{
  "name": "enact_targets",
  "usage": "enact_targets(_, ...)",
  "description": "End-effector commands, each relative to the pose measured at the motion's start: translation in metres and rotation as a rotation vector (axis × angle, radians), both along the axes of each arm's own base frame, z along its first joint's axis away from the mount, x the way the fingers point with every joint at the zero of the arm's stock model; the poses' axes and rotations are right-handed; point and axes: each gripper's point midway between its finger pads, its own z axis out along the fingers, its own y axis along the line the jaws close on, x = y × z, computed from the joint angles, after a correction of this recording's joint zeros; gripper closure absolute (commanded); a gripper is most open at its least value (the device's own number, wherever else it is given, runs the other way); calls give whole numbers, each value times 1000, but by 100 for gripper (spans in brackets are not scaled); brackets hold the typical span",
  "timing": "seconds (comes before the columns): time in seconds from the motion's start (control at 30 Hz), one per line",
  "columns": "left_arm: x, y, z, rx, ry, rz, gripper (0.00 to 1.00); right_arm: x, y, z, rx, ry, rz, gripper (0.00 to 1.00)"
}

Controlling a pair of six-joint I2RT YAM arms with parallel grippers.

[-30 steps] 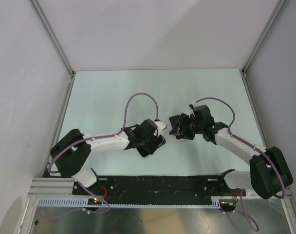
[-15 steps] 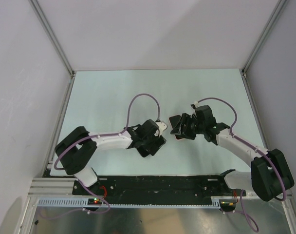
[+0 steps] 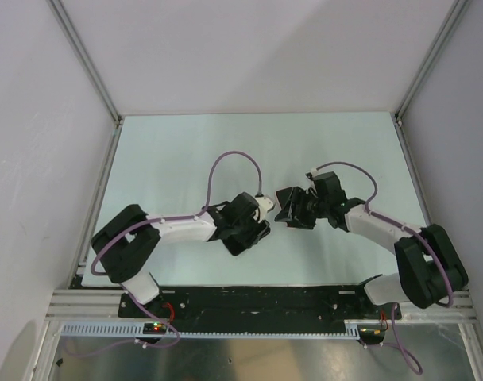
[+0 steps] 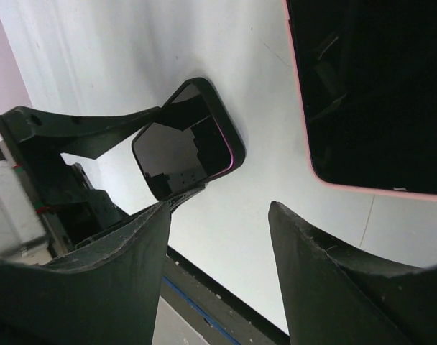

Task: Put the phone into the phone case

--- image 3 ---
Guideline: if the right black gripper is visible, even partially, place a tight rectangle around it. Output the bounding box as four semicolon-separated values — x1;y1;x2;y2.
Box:
275;187;329;230

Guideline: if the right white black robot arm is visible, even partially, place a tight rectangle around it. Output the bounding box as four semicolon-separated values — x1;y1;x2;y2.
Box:
275;172;469;318

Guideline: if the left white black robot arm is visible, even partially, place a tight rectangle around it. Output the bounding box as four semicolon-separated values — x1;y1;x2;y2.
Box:
91;192;275;317

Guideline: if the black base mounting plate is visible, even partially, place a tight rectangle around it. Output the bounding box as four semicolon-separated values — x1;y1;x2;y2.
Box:
118;285;401;335

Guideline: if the left controller board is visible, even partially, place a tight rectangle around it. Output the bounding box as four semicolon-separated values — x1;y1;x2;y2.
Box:
143;322;168;335

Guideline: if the controller board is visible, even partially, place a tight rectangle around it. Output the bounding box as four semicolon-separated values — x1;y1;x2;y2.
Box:
358;325;386;346
143;322;168;335

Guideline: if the right controller board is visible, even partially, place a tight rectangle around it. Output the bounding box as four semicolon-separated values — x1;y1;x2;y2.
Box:
358;325;386;346

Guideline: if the grey slotted cable duct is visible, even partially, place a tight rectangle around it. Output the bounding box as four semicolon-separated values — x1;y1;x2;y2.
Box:
60;319;361;341

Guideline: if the aluminium front frame rail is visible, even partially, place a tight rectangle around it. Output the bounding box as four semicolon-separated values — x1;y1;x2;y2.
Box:
45;289;478;324

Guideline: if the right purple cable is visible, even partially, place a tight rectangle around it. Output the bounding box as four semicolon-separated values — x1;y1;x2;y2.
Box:
304;161;457;376

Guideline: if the left aluminium corner post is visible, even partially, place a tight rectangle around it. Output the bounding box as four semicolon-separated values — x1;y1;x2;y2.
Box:
46;0;123;124

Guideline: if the aluminium corner post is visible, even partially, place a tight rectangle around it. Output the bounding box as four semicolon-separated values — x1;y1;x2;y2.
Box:
46;0;123;124
394;0;472;123

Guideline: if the right aluminium corner post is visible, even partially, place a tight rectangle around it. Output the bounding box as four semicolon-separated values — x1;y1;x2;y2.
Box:
394;0;472;123

